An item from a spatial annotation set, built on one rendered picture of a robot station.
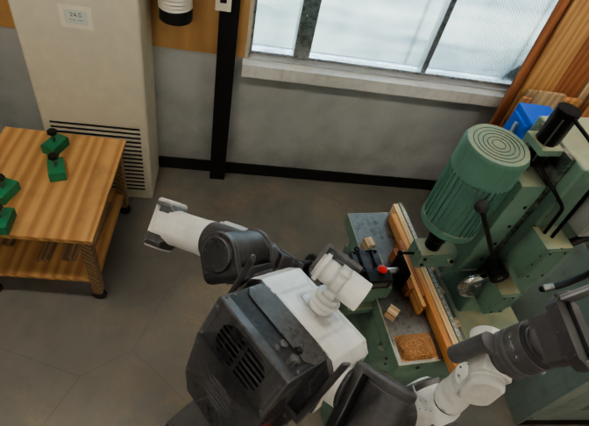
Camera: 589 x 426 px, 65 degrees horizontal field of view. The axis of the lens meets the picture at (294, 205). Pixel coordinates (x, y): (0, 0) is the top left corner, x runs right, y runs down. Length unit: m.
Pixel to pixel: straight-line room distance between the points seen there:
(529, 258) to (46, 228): 1.80
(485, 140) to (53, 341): 2.03
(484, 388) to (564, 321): 0.21
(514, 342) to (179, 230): 0.74
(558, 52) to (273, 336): 2.30
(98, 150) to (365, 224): 1.38
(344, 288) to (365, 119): 2.06
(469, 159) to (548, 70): 1.66
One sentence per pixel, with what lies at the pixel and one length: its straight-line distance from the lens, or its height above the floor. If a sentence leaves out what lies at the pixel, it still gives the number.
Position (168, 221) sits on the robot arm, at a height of 1.27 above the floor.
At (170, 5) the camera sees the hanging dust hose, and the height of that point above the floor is 1.17.
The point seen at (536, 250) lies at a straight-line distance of 1.45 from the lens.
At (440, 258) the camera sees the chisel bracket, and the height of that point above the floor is 1.05.
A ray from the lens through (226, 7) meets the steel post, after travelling 2.34.
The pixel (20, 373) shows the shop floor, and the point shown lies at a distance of 2.45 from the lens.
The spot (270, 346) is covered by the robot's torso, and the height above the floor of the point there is 1.41.
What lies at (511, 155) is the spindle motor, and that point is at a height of 1.50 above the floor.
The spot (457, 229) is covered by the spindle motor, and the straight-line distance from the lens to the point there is 1.37.
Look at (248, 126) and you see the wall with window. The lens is 2.84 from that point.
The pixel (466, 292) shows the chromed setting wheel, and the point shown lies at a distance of 1.60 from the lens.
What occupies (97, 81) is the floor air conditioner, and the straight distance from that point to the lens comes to 2.42.
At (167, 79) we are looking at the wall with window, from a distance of 2.69.
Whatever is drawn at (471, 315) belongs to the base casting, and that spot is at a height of 0.80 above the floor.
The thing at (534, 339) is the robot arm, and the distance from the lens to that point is 0.90.
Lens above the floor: 2.16
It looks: 47 degrees down
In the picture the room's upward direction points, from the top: 15 degrees clockwise
